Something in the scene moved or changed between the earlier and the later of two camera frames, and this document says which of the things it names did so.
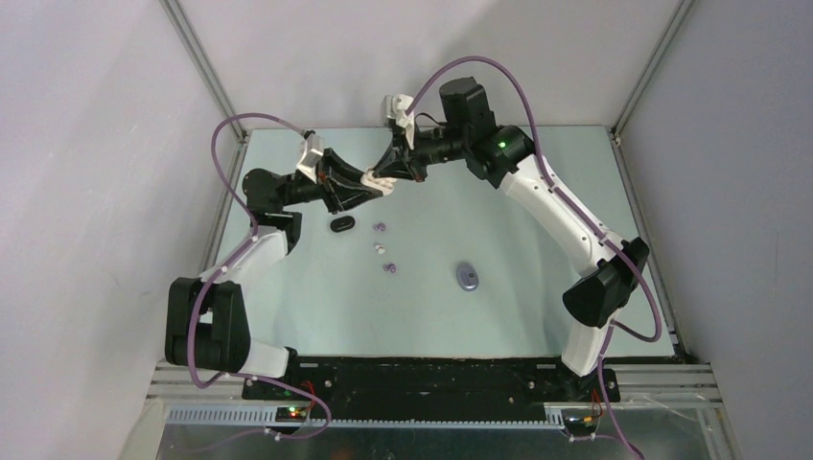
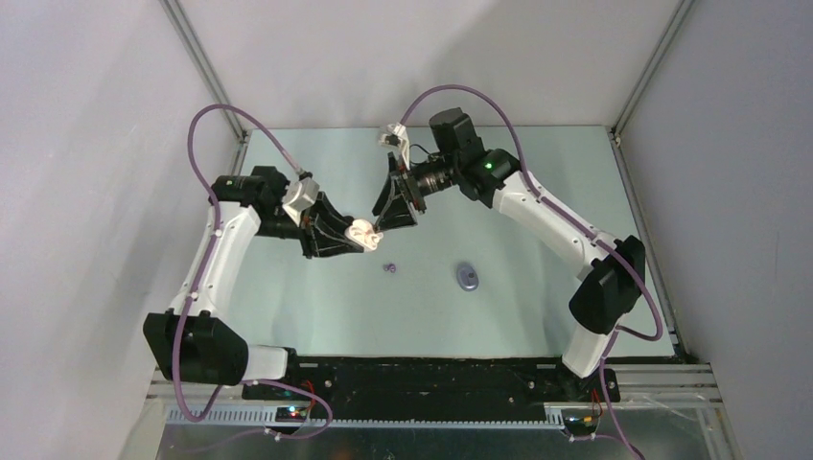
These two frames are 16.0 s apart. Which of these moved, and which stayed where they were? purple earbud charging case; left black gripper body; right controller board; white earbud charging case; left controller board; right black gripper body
Moved: white earbud charging case; right black gripper body; left black gripper body
Stayed: purple earbud charging case; right controller board; left controller board
